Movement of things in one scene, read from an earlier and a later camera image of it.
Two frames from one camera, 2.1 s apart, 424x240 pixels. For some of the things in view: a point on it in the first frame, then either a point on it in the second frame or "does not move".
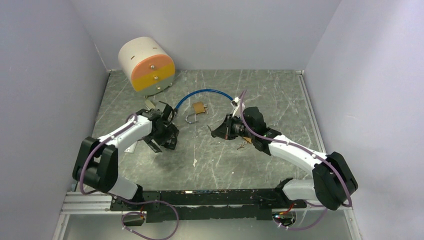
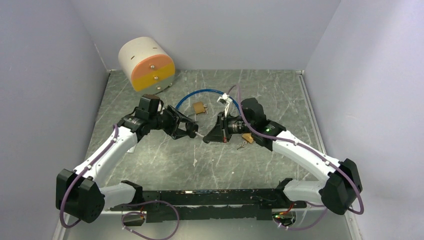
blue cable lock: x=177 y=104 does not move
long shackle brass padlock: x=248 y=139 does not move
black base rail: x=210 y=206 does not move
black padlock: x=171 y=143 → x=191 y=128
